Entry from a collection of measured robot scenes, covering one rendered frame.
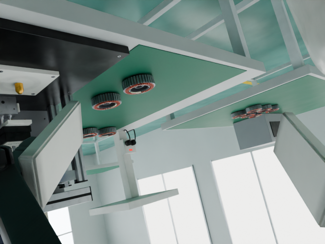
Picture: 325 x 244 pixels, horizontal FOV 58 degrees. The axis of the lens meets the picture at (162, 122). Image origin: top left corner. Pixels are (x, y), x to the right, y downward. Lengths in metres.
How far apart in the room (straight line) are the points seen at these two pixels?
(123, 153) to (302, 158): 1.65
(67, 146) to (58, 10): 0.51
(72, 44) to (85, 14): 0.07
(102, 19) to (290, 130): 0.59
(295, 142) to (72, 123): 0.13
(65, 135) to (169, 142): 6.23
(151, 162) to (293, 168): 6.66
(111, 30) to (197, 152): 5.33
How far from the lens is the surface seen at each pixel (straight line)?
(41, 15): 0.64
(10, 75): 0.79
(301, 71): 1.73
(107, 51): 0.75
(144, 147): 6.95
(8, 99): 0.96
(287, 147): 0.19
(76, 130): 0.19
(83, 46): 0.71
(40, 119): 1.12
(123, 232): 8.07
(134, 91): 1.05
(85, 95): 1.10
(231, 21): 1.44
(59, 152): 0.17
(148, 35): 0.81
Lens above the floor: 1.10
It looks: 11 degrees down
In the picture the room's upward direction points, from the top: 167 degrees clockwise
